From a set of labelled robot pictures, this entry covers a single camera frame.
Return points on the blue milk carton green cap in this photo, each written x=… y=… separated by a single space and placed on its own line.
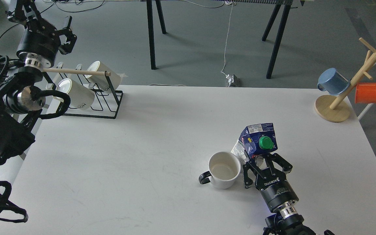
x=255 y=141

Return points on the black wire mug rack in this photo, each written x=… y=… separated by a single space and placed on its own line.
x=104 y=105

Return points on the grey power adapter on floor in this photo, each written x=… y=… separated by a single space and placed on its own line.
x=232 y=81

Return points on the white mug front on rack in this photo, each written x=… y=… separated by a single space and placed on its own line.
x=81 y=97

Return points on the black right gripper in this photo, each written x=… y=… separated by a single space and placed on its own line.
x=270 y=181

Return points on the wooden mug tree stand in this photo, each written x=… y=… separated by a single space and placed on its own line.
x=333 y=108

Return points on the blue mug on tree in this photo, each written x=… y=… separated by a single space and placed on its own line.
x=333 y=82

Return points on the orange mug on tree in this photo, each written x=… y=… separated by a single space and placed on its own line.
x=365 y=92

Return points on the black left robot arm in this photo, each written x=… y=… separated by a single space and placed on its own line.
x=21 y=102

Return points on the white mug rear on rack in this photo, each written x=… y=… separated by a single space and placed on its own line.
x=100 y=80

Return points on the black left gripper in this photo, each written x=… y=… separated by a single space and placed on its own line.
x=40 y=37

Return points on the black table legs right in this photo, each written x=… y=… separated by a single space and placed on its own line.
x=287 y=7

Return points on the white mug black handle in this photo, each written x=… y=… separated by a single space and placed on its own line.
x=224 y=168

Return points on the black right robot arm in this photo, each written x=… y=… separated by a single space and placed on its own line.
x=286 y=221

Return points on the white mug on rack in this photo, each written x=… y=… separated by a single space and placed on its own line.
x=100 y=80
x=81 y=97

